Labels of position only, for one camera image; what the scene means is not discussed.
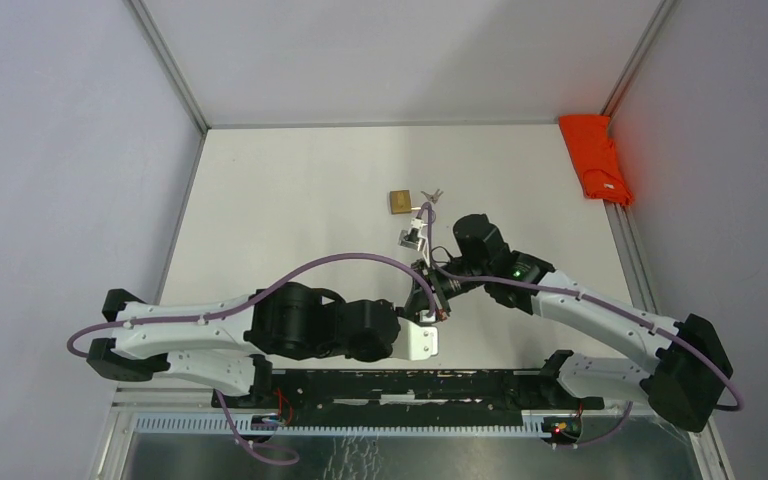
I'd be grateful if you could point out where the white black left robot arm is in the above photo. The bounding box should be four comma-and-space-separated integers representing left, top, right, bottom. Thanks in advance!
85, 282, 401, 408

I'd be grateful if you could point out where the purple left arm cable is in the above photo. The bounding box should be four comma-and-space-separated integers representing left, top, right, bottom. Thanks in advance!
65, 252, 440, 466

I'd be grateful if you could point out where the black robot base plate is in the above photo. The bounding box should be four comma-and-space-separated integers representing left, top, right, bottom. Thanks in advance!
211, 369, 605, 427

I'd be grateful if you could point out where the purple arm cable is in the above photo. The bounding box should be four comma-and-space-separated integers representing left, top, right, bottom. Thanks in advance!
417, 201, 746, 450
65, 252, 440, 466

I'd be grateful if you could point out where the left aluminium frame rail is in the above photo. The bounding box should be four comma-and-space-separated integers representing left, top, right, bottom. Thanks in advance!
124, 0, 210, 135

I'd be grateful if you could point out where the orange folded cloth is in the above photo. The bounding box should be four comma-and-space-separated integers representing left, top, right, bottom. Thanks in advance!
558, 114, 635, 207

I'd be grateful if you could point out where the white slotted cable duct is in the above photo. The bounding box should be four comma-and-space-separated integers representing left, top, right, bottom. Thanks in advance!
133, 413, 561, 439

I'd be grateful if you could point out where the aluminium corner frame rail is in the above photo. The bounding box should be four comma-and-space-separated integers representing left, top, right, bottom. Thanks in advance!
601, 0, 681, 118

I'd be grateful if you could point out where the silver key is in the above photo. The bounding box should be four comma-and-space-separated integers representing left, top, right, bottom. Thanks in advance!
421, 189, 444, 204

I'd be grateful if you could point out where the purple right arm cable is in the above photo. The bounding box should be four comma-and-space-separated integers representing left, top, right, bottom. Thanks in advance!
417, 201, 746, 450

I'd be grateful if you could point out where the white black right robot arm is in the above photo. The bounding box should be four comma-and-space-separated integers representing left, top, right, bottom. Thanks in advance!
399, 214, 744, 433

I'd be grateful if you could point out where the large brass padlock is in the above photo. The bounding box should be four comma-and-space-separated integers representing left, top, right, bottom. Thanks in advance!
388, 190, 419, 215

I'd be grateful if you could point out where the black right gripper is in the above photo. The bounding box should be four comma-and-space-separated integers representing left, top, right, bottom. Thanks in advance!
404, 258, 489, 331

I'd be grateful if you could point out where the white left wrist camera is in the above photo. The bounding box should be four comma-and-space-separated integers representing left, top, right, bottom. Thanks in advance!
390, 318, 439, 361

